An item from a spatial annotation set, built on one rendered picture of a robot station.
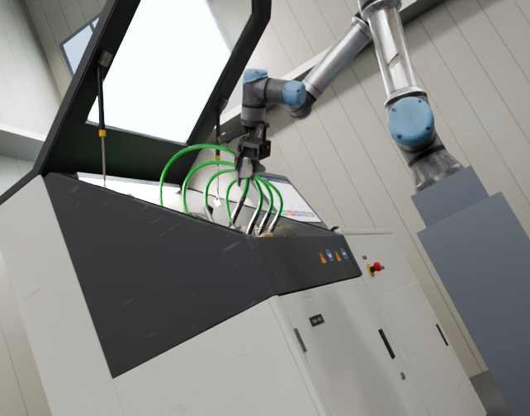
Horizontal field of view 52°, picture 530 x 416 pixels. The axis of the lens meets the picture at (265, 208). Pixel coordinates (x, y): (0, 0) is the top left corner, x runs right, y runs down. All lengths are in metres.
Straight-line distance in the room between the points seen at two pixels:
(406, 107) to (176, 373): 0.93
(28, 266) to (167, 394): 0.64
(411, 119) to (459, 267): 0.40
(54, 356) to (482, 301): 1.24
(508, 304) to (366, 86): 3.06
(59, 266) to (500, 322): 1.26
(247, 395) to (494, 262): 0.71
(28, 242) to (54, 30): 4.41
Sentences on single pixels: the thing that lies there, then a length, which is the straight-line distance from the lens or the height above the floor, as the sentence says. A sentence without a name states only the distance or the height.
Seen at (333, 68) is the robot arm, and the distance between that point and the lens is 1.74.
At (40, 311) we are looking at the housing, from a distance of 1.85.
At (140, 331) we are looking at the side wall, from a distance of 1.57.
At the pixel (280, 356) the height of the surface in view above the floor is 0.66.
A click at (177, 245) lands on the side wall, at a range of 1.47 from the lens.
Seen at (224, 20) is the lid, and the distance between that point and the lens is 2.10.
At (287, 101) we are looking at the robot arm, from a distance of 1.62.
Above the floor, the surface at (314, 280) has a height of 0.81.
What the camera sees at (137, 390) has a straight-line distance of 1.62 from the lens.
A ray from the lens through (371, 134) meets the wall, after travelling 4.25.
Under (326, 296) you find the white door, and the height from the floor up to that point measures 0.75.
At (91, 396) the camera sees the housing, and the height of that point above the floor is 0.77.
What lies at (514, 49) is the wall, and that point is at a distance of 4.33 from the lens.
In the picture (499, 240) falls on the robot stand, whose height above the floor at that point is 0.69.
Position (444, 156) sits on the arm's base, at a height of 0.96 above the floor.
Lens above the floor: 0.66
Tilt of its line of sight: 15 degrees up
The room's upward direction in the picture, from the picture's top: 25 degrees counter-clockwise
